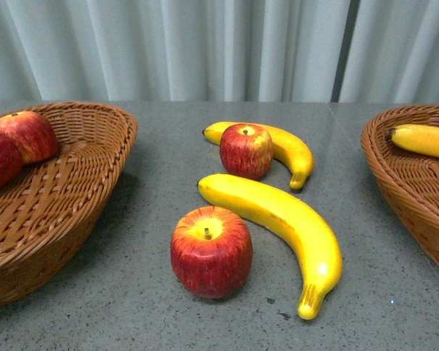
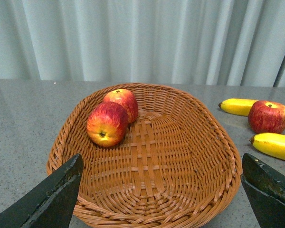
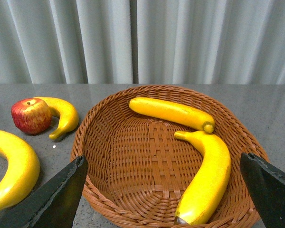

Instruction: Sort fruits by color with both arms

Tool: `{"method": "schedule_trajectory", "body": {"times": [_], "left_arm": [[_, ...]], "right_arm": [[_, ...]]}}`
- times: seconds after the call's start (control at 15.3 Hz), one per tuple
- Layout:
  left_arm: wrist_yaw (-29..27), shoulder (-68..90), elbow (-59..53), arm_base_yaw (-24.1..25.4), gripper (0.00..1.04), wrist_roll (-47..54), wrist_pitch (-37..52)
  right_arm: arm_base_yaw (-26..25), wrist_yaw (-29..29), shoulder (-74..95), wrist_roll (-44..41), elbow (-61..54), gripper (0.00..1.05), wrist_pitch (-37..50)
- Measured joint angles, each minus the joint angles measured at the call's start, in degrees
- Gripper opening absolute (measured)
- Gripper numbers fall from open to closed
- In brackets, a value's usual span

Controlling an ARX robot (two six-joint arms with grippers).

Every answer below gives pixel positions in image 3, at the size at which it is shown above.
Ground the curved yellow banana in basket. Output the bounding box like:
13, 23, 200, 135
174, 131, 231, 225

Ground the large yellow banana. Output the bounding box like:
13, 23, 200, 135
0, 130, 40, 211

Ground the right brown wicker basket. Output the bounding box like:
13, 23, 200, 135
71, 85, 268, 228

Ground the straight yellow banana in basket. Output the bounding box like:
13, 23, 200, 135
128, 97, 215, 133

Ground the pale grey pleated curtain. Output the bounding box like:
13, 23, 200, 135
0, 0, 285, 85

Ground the small curved yellow banana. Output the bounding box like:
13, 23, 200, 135
36, 96, 79, 140

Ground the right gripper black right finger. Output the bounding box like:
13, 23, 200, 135
240, 153, 285, 228

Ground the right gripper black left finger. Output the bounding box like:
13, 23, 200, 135
0, 155, 88, 228

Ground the red yellow apple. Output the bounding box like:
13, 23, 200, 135
11, 98, 52, 135

